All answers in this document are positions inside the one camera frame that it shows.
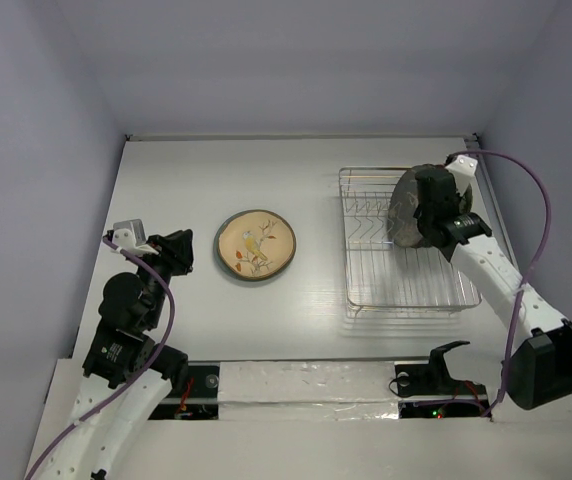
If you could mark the metal wire dish rack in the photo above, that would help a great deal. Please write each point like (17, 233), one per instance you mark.
(383, 278)

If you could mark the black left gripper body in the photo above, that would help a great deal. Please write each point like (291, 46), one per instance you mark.
(165, 262)

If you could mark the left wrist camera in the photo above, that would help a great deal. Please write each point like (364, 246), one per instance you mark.
(129, 236)

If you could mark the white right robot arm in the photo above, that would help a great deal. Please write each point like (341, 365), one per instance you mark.
(537, 364)

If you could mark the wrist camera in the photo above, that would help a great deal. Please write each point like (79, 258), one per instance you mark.
(129, 236)
(463, 168)

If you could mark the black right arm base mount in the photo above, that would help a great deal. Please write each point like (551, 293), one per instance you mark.
(431, 377)

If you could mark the dark reindeer gold-rim plate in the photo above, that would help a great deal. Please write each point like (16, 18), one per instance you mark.
(402, 228)

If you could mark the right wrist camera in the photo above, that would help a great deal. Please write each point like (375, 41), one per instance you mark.
(463, 168)

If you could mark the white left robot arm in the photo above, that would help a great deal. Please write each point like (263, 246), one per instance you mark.
(126, 373)

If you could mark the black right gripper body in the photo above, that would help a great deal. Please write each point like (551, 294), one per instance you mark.
(434, 195)

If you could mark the foil covered front bar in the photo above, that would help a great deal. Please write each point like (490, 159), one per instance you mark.
(306, 391)

